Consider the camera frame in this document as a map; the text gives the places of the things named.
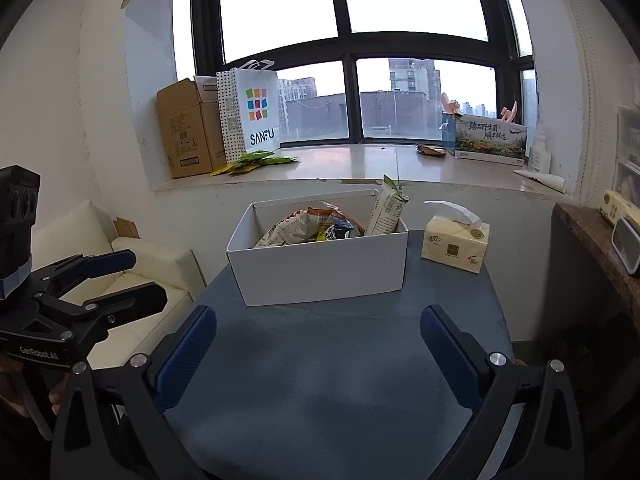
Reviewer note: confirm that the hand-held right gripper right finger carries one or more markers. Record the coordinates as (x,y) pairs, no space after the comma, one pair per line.
(450,360)

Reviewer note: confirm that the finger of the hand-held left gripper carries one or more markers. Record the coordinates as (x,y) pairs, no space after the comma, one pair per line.
(140,300)
(112,260)

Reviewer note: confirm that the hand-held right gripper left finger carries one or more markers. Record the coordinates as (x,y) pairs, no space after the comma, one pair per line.
(185,360)

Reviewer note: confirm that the white cardboard box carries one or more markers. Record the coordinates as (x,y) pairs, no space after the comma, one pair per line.
(320,270)

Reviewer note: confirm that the snack packets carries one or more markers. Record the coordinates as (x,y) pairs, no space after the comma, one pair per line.
(295,225)

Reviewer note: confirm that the person's left hand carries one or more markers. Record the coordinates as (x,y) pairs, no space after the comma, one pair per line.
(56,400)

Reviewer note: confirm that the white sofa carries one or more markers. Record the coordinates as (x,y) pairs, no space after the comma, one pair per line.
(150,270)

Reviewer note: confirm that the brown cardboard flap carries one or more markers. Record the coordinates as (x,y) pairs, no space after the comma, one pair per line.
(126,227)

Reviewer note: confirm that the brown cardboard box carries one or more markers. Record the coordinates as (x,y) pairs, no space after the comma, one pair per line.
(187,130)

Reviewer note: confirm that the beige snack packet green top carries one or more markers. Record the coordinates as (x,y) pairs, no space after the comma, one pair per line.
(387,210)

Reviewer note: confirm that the dark snack packet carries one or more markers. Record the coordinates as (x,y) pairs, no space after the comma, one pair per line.
(345,227)

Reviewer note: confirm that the pile of green sachets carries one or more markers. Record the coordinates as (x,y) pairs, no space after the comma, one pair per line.
(255,161)

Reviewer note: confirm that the brown stone side counter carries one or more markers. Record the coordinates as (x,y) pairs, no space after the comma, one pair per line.
(590,245)

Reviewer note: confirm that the white tube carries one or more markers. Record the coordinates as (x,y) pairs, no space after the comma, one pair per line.
(542,180)

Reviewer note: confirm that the white shopping bag colourful squares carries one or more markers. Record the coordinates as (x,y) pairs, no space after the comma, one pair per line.
(255,110)

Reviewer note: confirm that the brown packet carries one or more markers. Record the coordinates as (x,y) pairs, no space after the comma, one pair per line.
(431,150)

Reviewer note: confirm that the white rounded device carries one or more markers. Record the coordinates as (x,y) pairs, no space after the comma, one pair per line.
(627,245)

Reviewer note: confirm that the pale yellow tissue pack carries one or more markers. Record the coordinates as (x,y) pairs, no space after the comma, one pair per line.
(612,207)

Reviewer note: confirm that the white bottle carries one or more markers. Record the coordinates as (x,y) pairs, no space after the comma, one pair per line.
(539,155)

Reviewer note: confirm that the printed landscape box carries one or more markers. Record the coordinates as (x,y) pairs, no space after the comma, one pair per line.
(490,140)

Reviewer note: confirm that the pink plastic item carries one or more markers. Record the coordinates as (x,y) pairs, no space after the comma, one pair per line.
(509,112)
(452,105)

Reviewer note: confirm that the clear plastic drawer unit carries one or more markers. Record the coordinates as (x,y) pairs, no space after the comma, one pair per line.
(629,150)

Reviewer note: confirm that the black window frame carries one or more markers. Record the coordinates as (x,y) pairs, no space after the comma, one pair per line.
(345,45)

